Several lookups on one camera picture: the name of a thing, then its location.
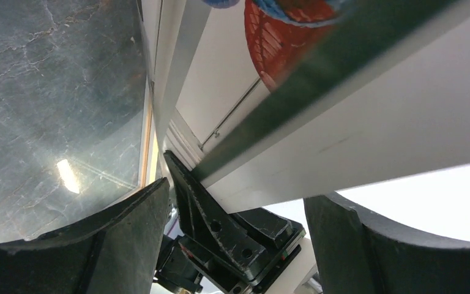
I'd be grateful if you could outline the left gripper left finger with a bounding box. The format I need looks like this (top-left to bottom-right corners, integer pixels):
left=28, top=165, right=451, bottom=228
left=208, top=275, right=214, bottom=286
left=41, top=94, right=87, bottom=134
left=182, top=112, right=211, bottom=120
left=0, top=178, right=170, bottom=293

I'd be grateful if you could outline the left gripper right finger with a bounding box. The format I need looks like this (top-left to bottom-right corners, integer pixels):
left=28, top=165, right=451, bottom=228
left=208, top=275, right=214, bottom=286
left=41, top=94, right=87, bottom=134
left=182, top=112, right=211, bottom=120
left=304, top=192, right=470, bottom=293

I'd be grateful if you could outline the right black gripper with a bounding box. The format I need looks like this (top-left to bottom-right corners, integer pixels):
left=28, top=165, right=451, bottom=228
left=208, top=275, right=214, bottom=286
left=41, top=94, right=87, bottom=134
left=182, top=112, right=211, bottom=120
left=155, top=150, right=305, bottom=293

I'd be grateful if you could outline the printed photo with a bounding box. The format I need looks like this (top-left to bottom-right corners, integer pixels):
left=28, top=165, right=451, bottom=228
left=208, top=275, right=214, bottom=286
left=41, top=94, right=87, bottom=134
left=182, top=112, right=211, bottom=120
left=141, top=0, right=470, bottom=215

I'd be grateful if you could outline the wooden picture frame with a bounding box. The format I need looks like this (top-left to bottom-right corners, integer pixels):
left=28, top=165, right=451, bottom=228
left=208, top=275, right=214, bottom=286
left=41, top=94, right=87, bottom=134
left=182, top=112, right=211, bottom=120
left=138, top=78, right=159, bottom=189

